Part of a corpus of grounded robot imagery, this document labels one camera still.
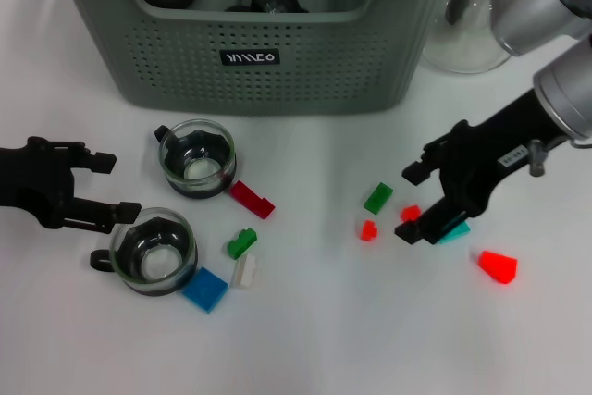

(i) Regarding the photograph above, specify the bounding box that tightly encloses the orange-red wedge toy block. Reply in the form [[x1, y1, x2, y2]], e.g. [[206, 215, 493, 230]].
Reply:
[[470, 249, 519, 285]]

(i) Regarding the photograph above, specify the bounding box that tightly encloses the dark red toy block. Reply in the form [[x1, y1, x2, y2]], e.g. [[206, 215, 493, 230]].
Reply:
[[229, 179, 277, 220]]

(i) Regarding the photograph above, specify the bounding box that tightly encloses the white toy block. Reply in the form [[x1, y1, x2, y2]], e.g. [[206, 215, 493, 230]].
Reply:
[[229, 253, 265, 290]]

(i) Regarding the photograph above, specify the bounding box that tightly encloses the blue square toy plate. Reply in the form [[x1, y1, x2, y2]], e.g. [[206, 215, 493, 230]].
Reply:
[[180, 266, 230, 314]]

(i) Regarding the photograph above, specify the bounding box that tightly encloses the green rectangular toy block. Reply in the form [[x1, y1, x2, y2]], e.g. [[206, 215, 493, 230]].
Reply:
[[364, 181, 395, 216]]

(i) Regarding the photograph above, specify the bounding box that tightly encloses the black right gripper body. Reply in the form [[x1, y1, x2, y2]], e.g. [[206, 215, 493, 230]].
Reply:
[[423, 89, 568, 219]]

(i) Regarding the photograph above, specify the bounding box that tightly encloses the teal square toy plate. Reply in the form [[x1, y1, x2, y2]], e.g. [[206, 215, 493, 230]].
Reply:
[[437, 221, 472, 246]]

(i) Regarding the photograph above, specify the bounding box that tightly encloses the green notched toy block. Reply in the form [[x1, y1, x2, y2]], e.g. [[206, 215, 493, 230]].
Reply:
[[226, 227, 258, 261]]

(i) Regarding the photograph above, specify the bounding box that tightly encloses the glass carafe black lid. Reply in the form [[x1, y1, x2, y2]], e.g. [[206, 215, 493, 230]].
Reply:
[[420, 0, 514, 75]]

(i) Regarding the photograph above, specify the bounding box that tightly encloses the grey-green perforated storage basket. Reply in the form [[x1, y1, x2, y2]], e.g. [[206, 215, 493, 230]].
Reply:
[[43, 0, 468, 117]]

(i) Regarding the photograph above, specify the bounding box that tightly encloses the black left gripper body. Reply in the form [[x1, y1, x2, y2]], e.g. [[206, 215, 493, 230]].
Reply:
[[0, 135, 85, 230]]

